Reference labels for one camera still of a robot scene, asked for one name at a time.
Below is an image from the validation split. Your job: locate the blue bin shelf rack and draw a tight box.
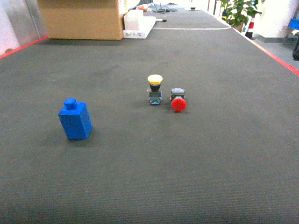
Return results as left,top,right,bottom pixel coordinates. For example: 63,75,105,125
283,18,299,44

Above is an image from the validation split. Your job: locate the large open cardboard box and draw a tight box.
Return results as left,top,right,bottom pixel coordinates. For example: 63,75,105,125
37,0,128,40

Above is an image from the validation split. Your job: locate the white flat box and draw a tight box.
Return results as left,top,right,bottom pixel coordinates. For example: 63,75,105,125
123,16,156,39

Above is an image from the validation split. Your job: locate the red white traffic cone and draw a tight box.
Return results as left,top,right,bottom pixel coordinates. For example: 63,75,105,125
245,17,255,39

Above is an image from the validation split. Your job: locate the green potted plant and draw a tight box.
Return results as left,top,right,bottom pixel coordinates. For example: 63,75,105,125
221,0,262,27

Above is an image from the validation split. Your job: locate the red mushroom push button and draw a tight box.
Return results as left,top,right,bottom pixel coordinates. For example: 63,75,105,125
170,88,186,112

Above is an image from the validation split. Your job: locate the white small box on top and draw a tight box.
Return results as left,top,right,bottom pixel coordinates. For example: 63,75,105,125
124,9,143,30

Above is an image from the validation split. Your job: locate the blue bottle-shaped plastic part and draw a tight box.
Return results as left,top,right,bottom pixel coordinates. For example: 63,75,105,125
58,98,92,140

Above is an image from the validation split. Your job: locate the yellow mushroom push button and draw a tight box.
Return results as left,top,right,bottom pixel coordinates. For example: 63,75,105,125
147,74,163,105

